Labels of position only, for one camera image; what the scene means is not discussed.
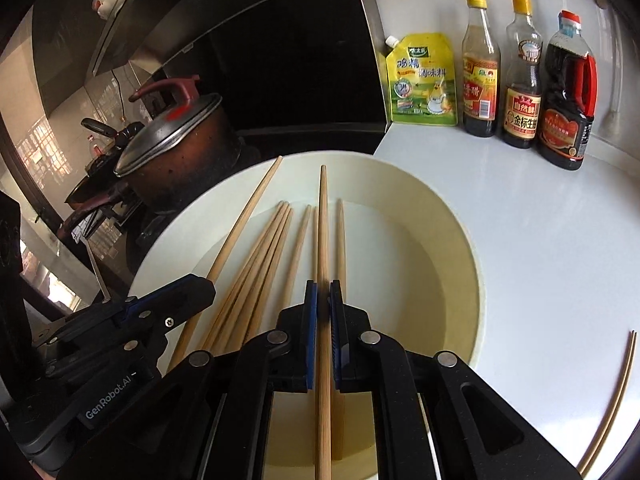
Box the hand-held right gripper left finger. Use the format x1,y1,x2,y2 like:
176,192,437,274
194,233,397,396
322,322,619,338
60,280,319,480

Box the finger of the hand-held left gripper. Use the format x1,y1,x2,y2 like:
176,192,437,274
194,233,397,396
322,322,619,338
35,274,217,343
44,325,175,381

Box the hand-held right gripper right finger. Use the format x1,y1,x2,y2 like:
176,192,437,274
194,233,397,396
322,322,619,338
328,280,583,480

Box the pile of wooden chopsticks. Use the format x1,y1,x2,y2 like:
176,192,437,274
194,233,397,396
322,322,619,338
166,155,348,461

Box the slim wooden chopstick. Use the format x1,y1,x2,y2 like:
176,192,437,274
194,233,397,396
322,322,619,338
575,330,635,473
315,164,333,480
582,331,638,478

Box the round white plastic basin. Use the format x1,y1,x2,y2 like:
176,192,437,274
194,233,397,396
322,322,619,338
127,150,488,480

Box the black gas cooktop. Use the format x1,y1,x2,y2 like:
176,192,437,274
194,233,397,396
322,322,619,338
20,175,251,321

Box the dark frying pan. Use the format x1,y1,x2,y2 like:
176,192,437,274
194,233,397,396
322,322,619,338
57,117,151,241

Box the dark brown cooking pot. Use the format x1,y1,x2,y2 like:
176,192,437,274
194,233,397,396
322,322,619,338
127,97,246,216

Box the yellow seasoning pouch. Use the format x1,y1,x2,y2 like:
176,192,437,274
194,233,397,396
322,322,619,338
384,32,458,127

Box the black range hood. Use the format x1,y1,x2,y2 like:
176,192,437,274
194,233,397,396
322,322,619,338
30,0,388,136

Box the brown vinegar bottle yellow cap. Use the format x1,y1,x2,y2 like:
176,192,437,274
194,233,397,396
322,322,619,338
461,0,501,138

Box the clear soy sauce bottle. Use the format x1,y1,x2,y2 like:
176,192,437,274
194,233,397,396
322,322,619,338
502,0,544,150

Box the glass pot lid red handle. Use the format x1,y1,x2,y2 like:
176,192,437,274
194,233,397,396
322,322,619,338
114,77,223,178

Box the large dark red-handled sauce bottle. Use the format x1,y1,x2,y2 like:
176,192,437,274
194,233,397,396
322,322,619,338
537,10,598,171

